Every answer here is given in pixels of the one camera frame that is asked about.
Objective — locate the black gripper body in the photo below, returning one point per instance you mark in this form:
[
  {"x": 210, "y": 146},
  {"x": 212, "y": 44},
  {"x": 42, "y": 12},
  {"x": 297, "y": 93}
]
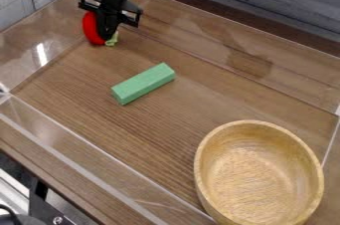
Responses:
[{"x": 124, "y": 8}]

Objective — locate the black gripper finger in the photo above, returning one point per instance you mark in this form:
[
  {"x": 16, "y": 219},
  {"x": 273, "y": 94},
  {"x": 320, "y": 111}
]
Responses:
[
  {"x": 101, "y": 25},
  {"x": 113, "y": 24}
]

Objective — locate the red plush strawberry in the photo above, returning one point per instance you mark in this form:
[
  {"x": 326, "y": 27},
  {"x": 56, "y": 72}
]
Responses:
[{"x": 89, "y": 29}]

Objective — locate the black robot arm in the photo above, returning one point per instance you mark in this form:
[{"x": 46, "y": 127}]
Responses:
[{"x": 104, "y": 16}]

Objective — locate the green rectangular block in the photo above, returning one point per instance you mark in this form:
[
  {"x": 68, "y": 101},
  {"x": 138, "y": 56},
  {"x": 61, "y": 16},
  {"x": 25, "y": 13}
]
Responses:
[{"x": 142, "y": 83}]

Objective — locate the wooden bowl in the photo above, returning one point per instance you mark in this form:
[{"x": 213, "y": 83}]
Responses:
[{"x": 257, "y": 175}]

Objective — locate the clear acrylic enclosure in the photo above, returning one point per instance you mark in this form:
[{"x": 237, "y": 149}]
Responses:
[{"x": 192, "y": 122}]

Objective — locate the black metal table bracket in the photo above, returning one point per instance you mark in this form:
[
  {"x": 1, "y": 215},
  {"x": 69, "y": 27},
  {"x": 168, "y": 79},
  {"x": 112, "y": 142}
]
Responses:
[{"x": 40, "y": 209}]

